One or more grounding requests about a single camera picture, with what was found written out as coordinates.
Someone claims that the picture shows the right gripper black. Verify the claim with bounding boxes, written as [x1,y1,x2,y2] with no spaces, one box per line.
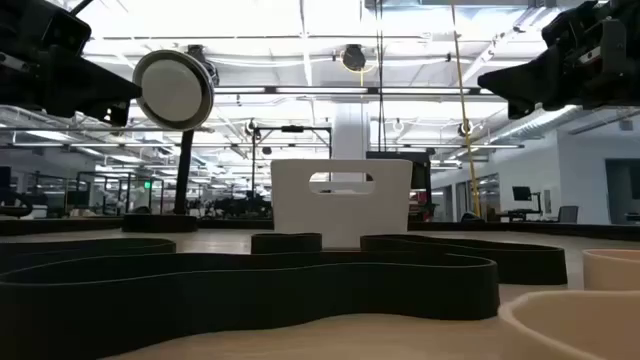
[477,0,640,120]

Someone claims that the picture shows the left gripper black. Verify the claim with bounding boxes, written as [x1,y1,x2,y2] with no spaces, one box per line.
[0,0,143,127]

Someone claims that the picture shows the cream bowl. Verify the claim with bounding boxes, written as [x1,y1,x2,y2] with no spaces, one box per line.
[582,248,640,292]
[498,289,640,360]

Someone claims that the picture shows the large black rubber band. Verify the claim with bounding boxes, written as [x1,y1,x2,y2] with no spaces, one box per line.
[0,250,501,360]

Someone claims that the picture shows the small black rubber band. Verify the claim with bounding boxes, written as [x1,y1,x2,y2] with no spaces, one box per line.
[250,232,324,255]

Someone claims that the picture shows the black lamp pole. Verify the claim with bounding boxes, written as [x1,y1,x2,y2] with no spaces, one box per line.
[173,128,196,216]

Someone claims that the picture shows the grey office chair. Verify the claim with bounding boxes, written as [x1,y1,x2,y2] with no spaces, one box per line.
[556,205,580,225]

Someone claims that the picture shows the black cart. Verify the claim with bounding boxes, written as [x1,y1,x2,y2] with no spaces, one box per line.
[366,150,433,222]

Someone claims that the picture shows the black round lamp base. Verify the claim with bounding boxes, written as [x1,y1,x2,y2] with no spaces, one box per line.
[121,213,199,234]

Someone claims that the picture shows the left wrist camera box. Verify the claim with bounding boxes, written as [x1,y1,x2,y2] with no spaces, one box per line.
[42,9,93,56]

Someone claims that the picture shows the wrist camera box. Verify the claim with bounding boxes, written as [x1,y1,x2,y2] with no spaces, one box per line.
[542,7,597,47]
[42,9,93,56]

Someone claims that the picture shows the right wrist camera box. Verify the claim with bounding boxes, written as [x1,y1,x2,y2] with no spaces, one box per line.
[542,7,597,47]

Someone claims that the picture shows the yellow hanging cable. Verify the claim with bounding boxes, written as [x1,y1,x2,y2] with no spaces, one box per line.
[450,0,483,219]

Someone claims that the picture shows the black hanging cables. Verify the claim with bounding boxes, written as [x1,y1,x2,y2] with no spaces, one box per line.
[374,0,386,154]

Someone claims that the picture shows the black metal frame stand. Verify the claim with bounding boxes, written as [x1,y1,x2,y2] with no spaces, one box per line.
[251,125,334,201]

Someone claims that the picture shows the white plastic bin with handle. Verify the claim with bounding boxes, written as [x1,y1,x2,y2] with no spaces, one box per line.
[270,158,414,251]

